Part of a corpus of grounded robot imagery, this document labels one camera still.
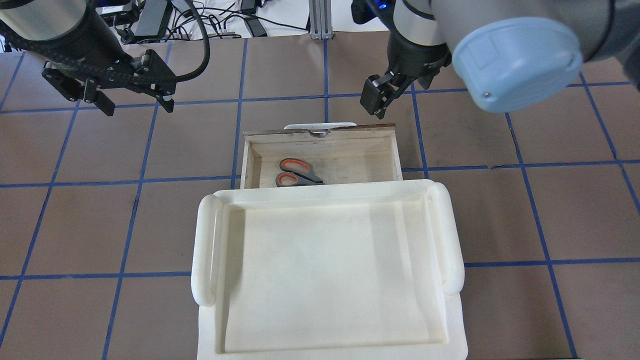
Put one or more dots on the grey orange handled scissors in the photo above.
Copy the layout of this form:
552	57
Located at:
296	172

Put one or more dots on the aluminium frame post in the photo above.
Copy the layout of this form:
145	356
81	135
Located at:
320	20

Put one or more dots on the white plastic tray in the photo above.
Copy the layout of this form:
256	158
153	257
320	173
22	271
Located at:
360	271

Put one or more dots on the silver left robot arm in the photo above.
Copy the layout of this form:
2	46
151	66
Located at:
83	56

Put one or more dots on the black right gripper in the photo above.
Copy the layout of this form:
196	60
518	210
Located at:
416	56

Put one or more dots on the white drawer handle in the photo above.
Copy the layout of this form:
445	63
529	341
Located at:
319	127

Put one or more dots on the light wooden drawer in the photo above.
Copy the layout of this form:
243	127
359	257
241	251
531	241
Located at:
355	154

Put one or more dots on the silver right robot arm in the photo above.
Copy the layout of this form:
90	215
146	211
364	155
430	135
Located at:
510	54

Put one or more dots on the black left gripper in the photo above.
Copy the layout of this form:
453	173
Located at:
96	48

